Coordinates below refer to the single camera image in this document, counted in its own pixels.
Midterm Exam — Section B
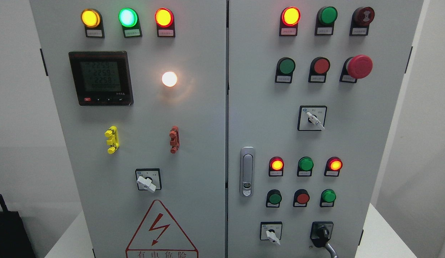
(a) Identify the black knob selector switch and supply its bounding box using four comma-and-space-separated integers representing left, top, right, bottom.
310, 221, 334, 248

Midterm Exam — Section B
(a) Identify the grey electrical control cabinet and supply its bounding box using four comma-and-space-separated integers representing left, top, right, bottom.
30, 0, 424, 258

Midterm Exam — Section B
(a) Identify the red terminal connector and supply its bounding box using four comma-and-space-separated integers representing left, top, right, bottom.
169, 126, 180, 154

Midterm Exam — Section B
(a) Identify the red indicator light lower left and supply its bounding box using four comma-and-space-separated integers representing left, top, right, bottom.
268, 156, 284, 177

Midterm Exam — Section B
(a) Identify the white glowing indicator lamp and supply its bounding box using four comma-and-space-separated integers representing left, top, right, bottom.
161, 71, 178, 87

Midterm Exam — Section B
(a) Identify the green push button lower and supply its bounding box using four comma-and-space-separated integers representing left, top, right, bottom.
265, 189, 282, 208

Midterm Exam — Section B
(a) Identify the green push button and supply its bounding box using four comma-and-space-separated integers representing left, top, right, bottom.
265, 189, 282, 208
275, 57, 296, 83

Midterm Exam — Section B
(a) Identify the green push button upper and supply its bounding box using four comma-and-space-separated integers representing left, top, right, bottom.
275, 57, 296, 83

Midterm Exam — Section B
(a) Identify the green indicator light lower middle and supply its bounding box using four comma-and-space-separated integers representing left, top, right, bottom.
297, 157, 314, 177

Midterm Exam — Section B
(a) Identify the red push button lower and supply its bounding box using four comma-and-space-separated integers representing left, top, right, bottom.
293, 189, 310, 207

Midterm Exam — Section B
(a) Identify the red push button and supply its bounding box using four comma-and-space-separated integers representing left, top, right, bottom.
308, 57, 330, 83
293, 189, 310, 207

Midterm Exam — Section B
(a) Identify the yellow terminal connector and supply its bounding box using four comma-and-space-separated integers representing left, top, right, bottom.
104, 125, 120, 154

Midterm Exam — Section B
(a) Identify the red push button upper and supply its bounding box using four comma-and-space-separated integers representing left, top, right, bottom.
308, 57, 330, 83

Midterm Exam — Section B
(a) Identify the red indicator light lower right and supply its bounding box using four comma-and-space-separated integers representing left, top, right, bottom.
324, 157, 343, 177

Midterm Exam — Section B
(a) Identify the red lightning warning sticker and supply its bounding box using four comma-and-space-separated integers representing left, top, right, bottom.
125, 200, 198, 258

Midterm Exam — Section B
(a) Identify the green lamp button lower right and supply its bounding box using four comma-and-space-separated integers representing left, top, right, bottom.
319, 189, 337, 207

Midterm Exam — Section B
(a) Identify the red indicator light left door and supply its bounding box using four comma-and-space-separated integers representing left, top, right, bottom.
155, 8, 175, 38

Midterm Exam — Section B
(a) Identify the red indicator light right top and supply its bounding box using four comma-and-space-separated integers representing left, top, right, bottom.
279, 6, 301, 37

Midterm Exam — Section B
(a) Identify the black digital power meter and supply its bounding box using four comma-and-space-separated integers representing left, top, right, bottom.
68, 51, 134, 106

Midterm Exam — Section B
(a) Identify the green lit indicator light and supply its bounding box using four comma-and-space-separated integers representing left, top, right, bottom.
118, 7, 142, 38

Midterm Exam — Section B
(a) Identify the red emergency stop mushroom button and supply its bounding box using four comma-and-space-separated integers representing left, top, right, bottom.
339, 54, 373, 83

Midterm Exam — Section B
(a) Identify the green indicator light right top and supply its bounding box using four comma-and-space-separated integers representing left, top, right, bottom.
314, 6, 338, 36

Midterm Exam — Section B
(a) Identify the yellow indicator light top left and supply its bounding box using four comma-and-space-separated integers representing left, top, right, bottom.
80, 9, 105, 38

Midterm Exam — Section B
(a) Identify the dark red buzzer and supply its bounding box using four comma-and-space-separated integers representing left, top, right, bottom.
350, 6, 375, 36

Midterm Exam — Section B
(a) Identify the black device with antenna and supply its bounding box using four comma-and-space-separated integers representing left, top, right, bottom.
0, 194, 36, 258

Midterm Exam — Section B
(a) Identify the silver door lock handle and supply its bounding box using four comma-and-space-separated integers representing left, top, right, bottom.
240, 146, 255, 197

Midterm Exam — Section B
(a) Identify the white selector switch left door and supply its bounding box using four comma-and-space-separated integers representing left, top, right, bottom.
135, 168, 162, 193

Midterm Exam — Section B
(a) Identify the white selector switch upper right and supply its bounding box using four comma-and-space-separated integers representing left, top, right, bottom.
297, 105, 327, 131

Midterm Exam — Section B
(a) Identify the white selector switch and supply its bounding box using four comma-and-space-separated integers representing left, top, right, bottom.
260, 221, 283, 245
297, 105, 327, 131

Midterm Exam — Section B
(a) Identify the white selector switch bottom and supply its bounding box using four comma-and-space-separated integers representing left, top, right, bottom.
260, 221, 283, 245

